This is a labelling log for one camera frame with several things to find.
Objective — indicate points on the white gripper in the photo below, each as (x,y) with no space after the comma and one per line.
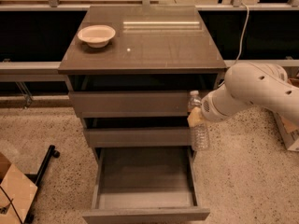
(209,110)

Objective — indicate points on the clear plastic water bottle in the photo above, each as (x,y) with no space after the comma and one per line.
(199,133)

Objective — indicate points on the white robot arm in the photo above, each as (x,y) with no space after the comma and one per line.
(246,84)

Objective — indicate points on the grey top drawer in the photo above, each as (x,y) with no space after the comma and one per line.
(128,104)

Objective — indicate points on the grey drawer cabinet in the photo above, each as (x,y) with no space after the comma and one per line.
(155,48)

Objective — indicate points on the grey middle drawer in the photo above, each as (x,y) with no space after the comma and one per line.
(139,137)

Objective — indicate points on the grey open bottom drawer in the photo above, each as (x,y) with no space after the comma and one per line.
(145,185)

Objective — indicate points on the cardboard box at right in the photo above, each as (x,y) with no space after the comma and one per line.
(289,132)

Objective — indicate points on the cardboard box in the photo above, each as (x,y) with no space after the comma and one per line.
(289,132)
(16,194)

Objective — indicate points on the white paper bowl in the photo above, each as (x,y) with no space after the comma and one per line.
(96,36)

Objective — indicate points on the black wheeled stand leg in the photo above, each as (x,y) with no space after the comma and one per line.
(37,178)

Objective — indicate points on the cardboard box at left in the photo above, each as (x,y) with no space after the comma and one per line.
(16,194)

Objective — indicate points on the metal railing frame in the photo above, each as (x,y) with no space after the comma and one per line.
(36,33)

